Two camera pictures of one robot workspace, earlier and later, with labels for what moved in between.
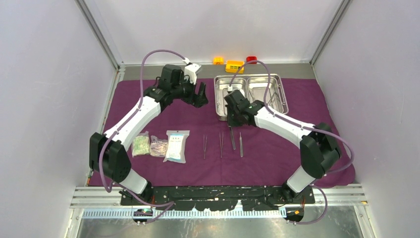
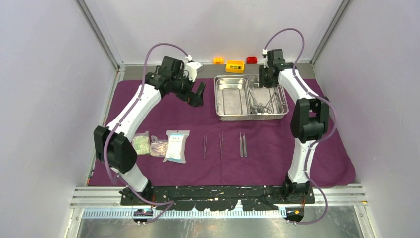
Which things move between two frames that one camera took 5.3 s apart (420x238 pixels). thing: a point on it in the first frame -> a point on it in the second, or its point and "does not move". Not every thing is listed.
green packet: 141,144 does not move
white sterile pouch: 176,146 does not move
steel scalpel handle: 232,138 -> 244,145
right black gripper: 231,122 -> 262,82
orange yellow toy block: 233,66 does not move
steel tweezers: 204,145 does not move
